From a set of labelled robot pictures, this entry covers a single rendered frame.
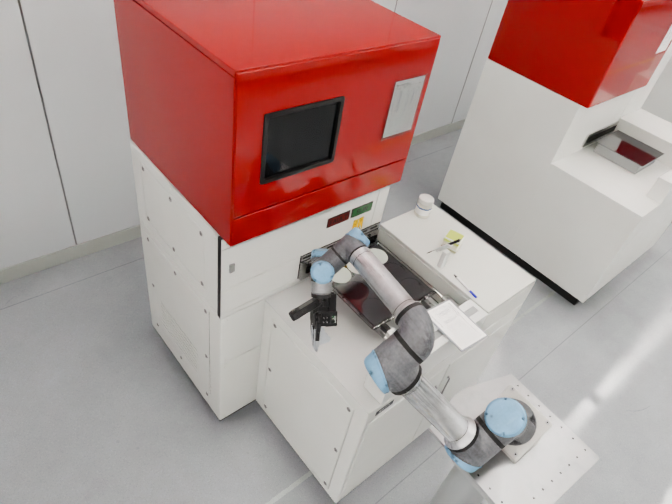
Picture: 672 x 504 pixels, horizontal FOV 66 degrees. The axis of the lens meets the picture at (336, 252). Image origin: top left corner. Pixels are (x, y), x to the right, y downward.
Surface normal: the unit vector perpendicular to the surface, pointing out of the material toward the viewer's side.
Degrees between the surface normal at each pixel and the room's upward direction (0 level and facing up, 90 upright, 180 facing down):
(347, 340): 0
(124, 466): 0
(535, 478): 0
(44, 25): 90
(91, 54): 90
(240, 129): 90
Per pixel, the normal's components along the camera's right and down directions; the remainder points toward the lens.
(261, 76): 0.64, 0.58
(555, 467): 0.15, -0.73
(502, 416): -0.30, -0.43
